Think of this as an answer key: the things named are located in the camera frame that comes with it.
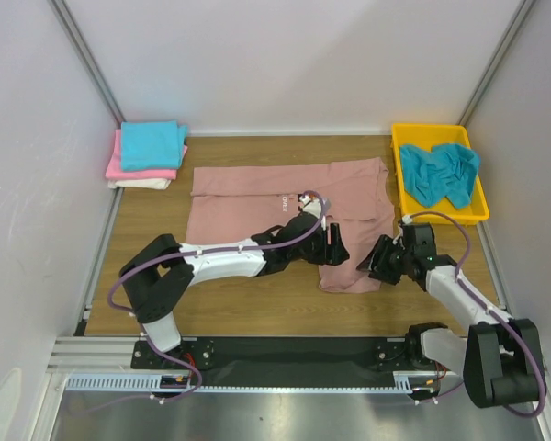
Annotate teal crumpled t shirt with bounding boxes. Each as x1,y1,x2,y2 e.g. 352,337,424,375
399,143,481,209

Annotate folded teal t shirt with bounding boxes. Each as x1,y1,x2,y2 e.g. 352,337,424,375
120,121,188,172

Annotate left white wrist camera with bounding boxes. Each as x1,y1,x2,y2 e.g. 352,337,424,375
298,193,331,218

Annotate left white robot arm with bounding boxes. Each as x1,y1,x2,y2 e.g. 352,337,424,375
119,212,350,368

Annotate grey slotted cable duct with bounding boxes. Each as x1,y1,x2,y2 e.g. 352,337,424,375
64,372,198,392

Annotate folded pink t shirt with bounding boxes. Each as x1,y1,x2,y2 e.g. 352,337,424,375
105,130,178,180

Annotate aluminium frame rail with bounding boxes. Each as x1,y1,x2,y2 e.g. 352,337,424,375
47,0,125,128

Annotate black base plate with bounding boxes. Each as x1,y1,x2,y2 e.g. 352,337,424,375
131,336,461,388

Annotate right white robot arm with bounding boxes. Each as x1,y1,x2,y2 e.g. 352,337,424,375
357,221,546,414

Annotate dusty pink t shirt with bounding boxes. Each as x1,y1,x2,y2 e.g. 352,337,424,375
186,157,395,294

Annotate folded white t shirt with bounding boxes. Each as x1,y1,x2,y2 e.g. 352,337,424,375
107,178,172,190

